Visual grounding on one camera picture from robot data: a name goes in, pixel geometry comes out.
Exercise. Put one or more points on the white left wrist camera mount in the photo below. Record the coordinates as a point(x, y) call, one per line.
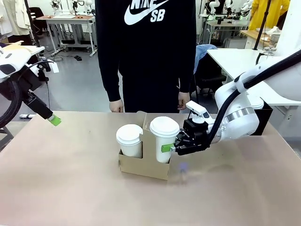
point(54, 68)

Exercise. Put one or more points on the black chair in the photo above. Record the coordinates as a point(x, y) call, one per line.
point(209, 81)

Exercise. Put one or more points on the white tube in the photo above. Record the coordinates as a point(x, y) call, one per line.
point(26, 115)

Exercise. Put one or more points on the white coat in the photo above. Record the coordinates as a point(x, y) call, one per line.
point(11, 16)

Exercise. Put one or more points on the stack of white lids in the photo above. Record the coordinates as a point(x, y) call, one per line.
point(257, 103)

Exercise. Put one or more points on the brown cardboard cup carrier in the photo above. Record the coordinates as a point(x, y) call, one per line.
point(143, 167)

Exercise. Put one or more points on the black floor object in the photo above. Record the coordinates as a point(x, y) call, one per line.
point(77, 58)

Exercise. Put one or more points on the stack of white bowls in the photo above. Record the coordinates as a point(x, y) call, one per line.
point(275, 38)

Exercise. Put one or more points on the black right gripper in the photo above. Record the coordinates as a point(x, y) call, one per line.
point(197, 136)

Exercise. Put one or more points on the person in yellow jacket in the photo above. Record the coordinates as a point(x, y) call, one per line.
point(258, 14)

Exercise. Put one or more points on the brown cardboard sheets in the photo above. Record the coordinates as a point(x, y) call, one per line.
point(16, 47)

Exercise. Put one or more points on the white side table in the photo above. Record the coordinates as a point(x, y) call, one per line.
point(235, 61)

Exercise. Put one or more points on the white paper cup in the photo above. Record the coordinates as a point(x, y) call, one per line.
point(130, 149)
point(162, 141)

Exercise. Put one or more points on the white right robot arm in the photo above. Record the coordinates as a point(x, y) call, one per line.
point(237, 110)

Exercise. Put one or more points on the white plastic cup lid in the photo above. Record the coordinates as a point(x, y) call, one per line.
point(128, 134)
point(164, 126)

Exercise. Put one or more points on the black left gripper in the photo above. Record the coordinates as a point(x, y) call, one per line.
point(28, 82)

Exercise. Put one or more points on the white table with cardboard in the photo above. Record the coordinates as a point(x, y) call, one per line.
point(37, 49)

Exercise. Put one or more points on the blue cloth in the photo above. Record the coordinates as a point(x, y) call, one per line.
point(203, 55)

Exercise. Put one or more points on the person in black hoodie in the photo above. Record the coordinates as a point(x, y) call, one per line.
point(145, 58)

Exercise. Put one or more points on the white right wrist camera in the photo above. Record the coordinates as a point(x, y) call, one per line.
point(197, 111)

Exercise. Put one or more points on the background workbench with robots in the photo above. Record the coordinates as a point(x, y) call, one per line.
point(225, 22)

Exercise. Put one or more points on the grey background workbench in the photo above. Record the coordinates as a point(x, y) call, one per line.
point(70, 21)

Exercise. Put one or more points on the black slanted pole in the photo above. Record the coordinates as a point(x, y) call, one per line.
point(261, 26)

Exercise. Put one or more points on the wooden background table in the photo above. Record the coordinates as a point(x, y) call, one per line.
point(254, 35)

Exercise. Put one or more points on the person's right hand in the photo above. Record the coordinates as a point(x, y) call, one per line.
point(116, 106)

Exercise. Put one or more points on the person's left hand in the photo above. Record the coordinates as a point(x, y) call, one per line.
point(183, 101)

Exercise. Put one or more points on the black tripod stand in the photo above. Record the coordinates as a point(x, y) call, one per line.
point(30, 21)

